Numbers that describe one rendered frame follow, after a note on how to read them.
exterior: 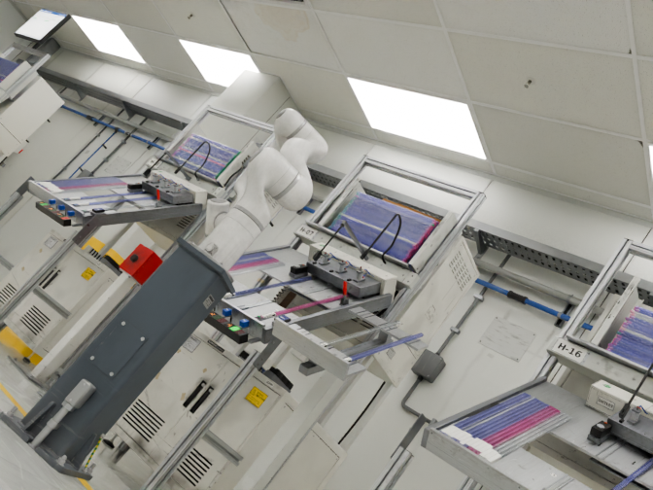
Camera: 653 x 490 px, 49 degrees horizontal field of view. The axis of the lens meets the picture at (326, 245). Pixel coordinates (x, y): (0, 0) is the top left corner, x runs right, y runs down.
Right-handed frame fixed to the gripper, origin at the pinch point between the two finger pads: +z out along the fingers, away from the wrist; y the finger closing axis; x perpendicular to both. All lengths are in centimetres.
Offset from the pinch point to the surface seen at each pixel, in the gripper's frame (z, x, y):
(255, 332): 12.6, 2.3, 26.0
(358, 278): 3, 60, 22
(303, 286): 10.2, 45.4, 4.9
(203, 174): -3, 83, -128
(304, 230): 2, 81, -36
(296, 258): 10, 66, -23
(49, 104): 12, 125, -438
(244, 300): 10.2, 12.7, 5.4
